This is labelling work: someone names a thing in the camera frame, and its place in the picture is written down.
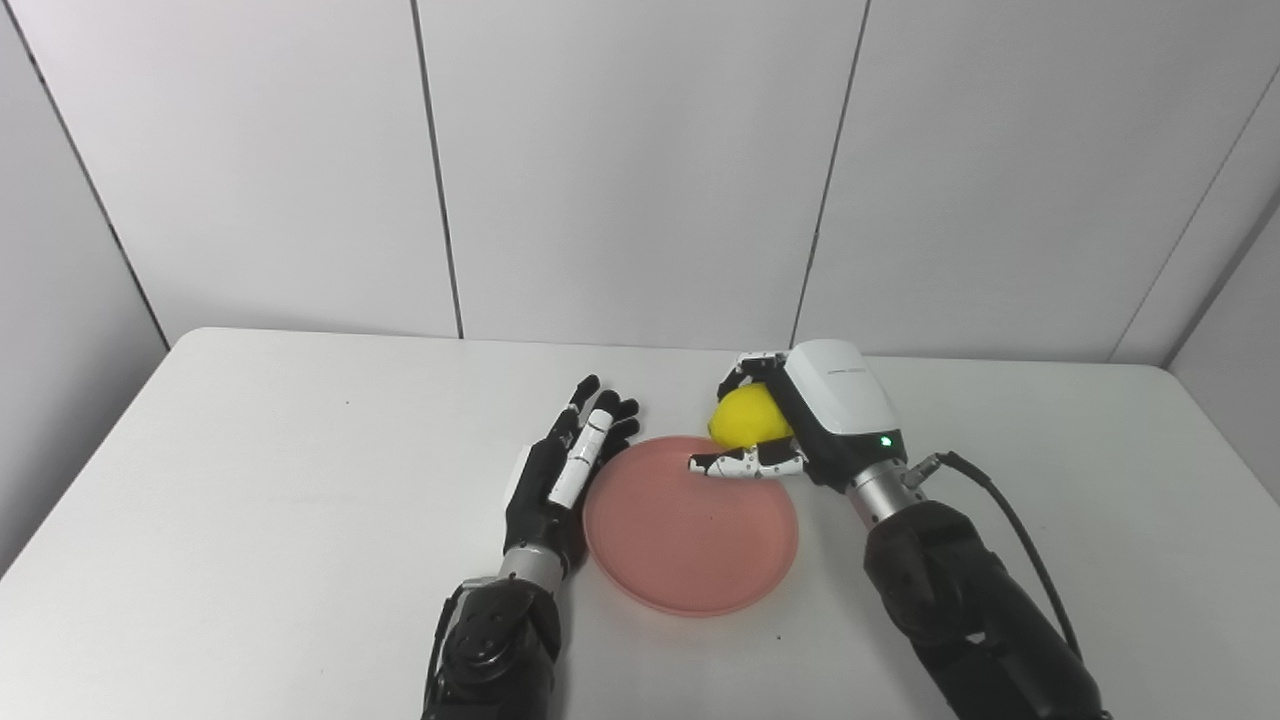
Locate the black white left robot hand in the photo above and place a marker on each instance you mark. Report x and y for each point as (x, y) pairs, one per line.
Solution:
(530, 500)

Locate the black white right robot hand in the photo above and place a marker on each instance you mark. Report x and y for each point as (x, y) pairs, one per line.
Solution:
(840, 400)

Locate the yellow lemon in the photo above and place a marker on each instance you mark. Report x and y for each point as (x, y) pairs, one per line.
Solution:
(745, 420)

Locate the pink round plate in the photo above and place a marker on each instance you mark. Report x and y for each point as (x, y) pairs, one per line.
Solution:
(690, 540)

